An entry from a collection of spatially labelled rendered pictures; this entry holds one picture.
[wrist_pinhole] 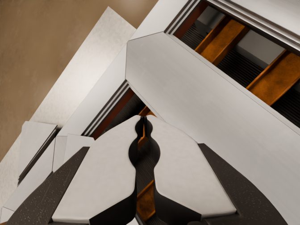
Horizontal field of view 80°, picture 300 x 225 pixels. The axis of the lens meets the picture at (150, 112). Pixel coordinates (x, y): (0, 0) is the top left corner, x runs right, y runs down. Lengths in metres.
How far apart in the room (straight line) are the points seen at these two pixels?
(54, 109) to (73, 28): 1.63
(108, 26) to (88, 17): 1.51
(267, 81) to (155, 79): 0.33
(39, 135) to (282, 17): 0.97
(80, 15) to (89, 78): 1.71
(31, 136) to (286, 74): 1.04
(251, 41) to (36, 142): 0.97
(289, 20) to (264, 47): 0.18
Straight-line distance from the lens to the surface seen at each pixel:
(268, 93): 0.64
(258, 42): 0.70
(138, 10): 1.95
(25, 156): 1.08
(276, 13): 0.54
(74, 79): 0.92
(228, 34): 0.71
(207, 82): 0.48
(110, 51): 0.82
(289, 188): 0.46
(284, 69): 0.66
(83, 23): 2.40
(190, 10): 0.62
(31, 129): 1.05
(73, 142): 0.70
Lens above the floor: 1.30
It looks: 61 degrees down
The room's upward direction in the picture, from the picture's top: 73 degrees counter-clockwise
